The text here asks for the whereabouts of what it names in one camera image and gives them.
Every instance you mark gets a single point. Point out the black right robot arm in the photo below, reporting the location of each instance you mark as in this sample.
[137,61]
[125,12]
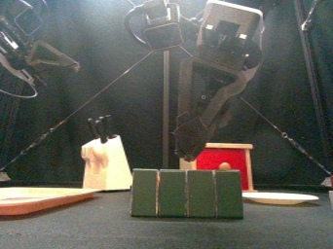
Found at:
[163,32]

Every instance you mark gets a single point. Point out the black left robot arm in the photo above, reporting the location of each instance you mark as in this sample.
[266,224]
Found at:
[26,16]

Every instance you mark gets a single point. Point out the dark green sushi roll block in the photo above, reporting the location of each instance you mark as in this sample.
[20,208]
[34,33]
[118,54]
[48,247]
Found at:
[187,194]

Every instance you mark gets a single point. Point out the cream box with red label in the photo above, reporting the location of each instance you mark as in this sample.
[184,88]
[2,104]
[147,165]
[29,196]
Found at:
[228,155]

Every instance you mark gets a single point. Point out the white round plate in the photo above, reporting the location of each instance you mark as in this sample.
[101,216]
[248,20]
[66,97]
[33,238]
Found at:
[280,197]

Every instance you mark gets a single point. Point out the pink rectangular tray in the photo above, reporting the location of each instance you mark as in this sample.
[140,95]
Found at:
[40,197]

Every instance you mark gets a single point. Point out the vertical metal frame pole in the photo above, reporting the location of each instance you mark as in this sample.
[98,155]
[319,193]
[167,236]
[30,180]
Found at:
[167,113]

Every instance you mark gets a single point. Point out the slanted black frame pole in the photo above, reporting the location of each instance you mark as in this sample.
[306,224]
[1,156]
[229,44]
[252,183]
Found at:
[310,81]

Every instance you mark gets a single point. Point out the silver frame corner bracket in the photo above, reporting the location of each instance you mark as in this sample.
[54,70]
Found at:
[331,181]
[3,176]

